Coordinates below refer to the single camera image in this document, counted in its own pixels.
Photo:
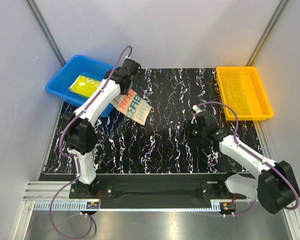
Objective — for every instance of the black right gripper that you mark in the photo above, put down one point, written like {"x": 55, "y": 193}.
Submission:
{"x": 186, "y": 132}

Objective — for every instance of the teal patterned cloth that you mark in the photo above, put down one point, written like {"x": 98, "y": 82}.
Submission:
{"x": 132, "y": 106}

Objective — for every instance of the yellow cloth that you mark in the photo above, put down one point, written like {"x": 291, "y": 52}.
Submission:
{"x": 84, "y": 86}

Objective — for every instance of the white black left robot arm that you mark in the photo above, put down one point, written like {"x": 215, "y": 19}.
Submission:
{"x": 79, "y": 138}

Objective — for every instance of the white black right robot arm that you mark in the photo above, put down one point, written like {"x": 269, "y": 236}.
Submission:
{"x": 252, "y": 160}

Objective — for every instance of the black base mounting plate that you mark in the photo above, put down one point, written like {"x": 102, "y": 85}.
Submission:
{"x": 155, "y": 192}

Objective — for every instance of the yellow plastic bin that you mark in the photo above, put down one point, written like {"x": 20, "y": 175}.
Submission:
{"x": 242, "y": 90}

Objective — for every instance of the right power connector block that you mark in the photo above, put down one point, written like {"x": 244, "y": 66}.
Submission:
{"x": 229, "y": 206}

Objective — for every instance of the power connector block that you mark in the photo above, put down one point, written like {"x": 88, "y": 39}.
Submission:
{"x": 93, "y": 205}
{"x": 229, "y": 206}

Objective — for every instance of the left power connector block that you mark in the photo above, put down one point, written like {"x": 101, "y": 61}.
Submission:
{"x": 93, "y": 205}

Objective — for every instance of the blue plastic bin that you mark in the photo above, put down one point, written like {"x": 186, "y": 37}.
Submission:
{"x": 76, "y": 66}

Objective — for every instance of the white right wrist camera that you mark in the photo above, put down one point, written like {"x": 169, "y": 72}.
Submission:
{"x": 195, "y": 110}

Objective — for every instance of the aluminium frame rail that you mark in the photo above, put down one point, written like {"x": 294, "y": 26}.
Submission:
{"x": 52, "y": 193}

